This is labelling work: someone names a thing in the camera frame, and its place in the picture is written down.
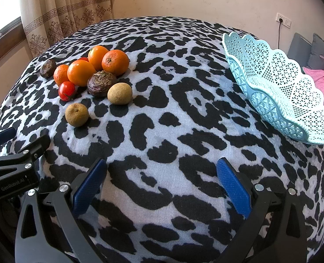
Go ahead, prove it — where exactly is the brown longan front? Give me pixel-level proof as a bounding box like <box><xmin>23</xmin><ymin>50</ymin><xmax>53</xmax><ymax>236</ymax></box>
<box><xmin>65</xmin><ymin>103</ymin><xmax>89</xmax><ymax>127</ymax></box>

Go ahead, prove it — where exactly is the brown longan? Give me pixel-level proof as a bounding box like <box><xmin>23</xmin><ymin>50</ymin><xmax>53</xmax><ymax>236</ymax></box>
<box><xmin>107</xmin><ymin>83</ymin><xmax>133</xmax><ymax>105</ymax></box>
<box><xmin>65</xmin><ymin>103</ymin><xmax>89</xmax><ymax>127</ymax></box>

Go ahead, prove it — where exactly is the red tomato front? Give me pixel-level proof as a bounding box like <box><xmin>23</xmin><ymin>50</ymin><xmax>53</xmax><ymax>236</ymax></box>
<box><xmin>58</xmin><ymin>81</ymin><xmax>76</xmax><ymax>101</ymax></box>

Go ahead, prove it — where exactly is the red tomato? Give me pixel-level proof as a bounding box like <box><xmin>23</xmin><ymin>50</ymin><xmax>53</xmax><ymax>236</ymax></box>
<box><xmin>58</xmin><ymin>81</ymin><xmax>76</xmax><ymax>101</ymax></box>
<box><xmin>78</xmin><ymin>57</ymin><xmax>89</xmax><ymax>62</ymax></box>

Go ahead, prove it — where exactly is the small orange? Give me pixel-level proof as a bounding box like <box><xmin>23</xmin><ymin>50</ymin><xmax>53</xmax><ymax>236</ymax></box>
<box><xmin>53</xmin><ymin>64</ymin><xmax>69</xmax><ymax>86</ymax></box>

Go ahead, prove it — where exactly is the small dark passion fruit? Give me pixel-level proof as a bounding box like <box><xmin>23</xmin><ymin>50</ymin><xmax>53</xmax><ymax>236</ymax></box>
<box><xmin>40</xmin><ymin>58</ymin><xmax>57</xmax><ymax>78</ymax></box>

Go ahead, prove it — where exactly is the large orange front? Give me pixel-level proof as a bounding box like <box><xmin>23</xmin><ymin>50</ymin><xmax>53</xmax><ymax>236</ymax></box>
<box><xmin>67</xmin><ymin>59</ymin><xmax>97</xmax><ymax>87</ymax></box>

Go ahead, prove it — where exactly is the large wrinkled passion fruit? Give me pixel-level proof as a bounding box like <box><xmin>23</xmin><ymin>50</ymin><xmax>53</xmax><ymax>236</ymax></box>
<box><xmin>87</xmin><ymin>70</ymin><xmax>117</xmax><ymax>97</ymax></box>

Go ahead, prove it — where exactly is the orange back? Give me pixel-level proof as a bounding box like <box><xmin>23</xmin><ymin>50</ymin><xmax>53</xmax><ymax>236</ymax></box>
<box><xmin>88</xmin><ymin>45</ymin><xmax>108</xmax><ymax>71</ymax></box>

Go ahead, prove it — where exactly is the orange with stem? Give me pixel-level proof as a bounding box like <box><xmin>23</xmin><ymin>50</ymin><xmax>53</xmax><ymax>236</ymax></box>
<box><xmin>101</xmin><ymin>49</ymin><xmax>129</xmax><ymax>76</ymax></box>

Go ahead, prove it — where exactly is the red tomato back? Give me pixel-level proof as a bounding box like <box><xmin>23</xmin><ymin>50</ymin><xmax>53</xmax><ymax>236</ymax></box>
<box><xmin>78</xmin><ymin>57</ymin><xmax>89</xmax><ymax>62</ymax></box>

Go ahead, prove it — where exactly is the leopard print tablecloth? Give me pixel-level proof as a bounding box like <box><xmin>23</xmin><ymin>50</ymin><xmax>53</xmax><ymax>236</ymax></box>
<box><xmin>0</xmin><ymin>17</ymin><xmax>324</xmax><ymax>262</ymax></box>

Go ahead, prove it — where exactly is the beige patterned curtain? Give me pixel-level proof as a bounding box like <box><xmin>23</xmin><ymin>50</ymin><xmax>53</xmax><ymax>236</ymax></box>
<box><xmin>20</xmin><ymin>0</ymin><xmax>113</xmax><ymax>57</ymax></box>

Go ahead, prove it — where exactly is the light blue lattice basket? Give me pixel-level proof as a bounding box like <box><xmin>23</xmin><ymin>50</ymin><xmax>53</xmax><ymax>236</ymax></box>
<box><xmin>222</xmin><ymin>32</ymin><xmax>324</xmax><ymax>145</ymax></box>

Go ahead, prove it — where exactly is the grey headboard cushion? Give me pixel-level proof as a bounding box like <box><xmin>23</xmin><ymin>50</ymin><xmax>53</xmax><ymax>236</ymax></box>
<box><xmin>287</xmin><ymin>33</ymin><xmax>324</xmax><ymax>69</ymax></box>

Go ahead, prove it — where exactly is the wooden window frame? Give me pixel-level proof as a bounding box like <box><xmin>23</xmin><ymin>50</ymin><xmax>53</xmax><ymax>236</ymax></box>
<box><xmin>0</xmin><ymin>17</ymin><xmax>26</xmax><ymax>60</ymax></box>

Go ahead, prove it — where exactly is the white wall socket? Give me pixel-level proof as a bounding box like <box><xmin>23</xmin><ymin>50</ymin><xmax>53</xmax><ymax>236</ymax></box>
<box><xmin>276</xmin><ymin>13</ymin><xmax>291</xmax><ymax>28</ymax></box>

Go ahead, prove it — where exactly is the black power cable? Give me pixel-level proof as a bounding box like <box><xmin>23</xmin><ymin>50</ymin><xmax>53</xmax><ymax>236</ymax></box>
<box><xmin>277</xmin><ymin>18</ymin><xmax>284</xmax><ymax>51</ymax></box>

